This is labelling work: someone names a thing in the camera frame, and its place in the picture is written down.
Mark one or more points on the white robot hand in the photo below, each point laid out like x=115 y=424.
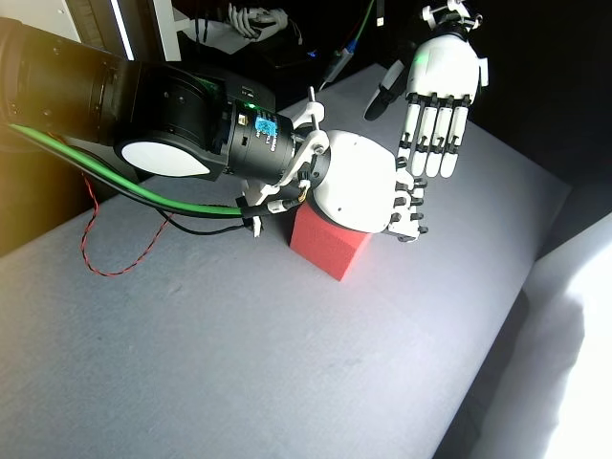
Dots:
x=444 y=67
x=354 y=181

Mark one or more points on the red foam cube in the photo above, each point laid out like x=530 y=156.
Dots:
x=330 y=248

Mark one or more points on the spare white robot hand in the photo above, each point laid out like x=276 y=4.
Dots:
x=253 y=21

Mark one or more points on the white adapter with blue plug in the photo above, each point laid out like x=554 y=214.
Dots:
x=337 y=64

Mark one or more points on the grey table cloth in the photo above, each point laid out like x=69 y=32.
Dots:
x=239 y=382

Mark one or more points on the white metal frame column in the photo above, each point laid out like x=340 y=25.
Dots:
x=52 y=19

